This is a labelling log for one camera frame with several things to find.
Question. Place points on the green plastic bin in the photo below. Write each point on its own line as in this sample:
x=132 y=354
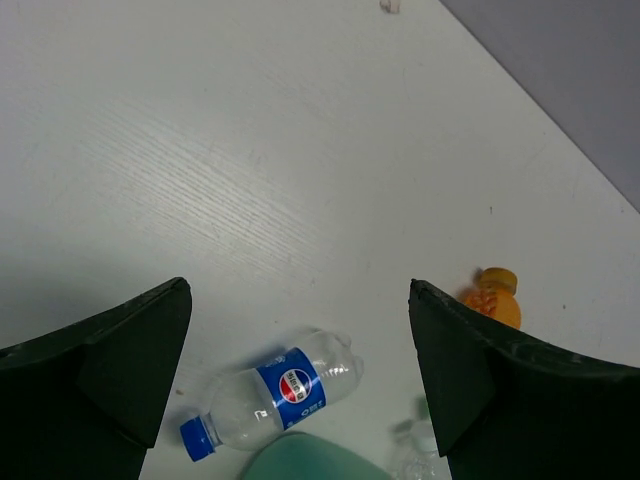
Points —
x=307 y=457

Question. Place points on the orange juice bottle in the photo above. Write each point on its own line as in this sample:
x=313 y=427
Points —
x=493 y=295

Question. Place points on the small white object on table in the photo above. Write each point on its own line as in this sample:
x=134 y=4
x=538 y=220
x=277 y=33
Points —
x=390 y=6

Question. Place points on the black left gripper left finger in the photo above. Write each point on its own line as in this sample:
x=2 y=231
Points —
x=87 y=401

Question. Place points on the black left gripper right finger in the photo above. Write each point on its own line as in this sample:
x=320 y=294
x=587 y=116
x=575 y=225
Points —
x=506 y=405

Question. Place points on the Aquafina clear plastic bottle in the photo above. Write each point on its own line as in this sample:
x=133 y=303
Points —
x=416 y=454

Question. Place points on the Pepsi clear plastic bottle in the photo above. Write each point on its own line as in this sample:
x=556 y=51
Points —
x=252 y=407

